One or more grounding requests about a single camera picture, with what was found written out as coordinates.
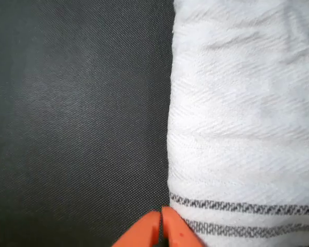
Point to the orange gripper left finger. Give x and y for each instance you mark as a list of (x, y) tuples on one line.
[(144, 231)]

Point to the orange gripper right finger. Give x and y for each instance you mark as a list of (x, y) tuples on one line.
[(176, 231)]

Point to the white grey-striped towel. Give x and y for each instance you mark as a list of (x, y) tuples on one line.
[(247, 115)]

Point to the dark desk mat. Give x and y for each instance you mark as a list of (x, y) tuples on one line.
[(79, 115)]

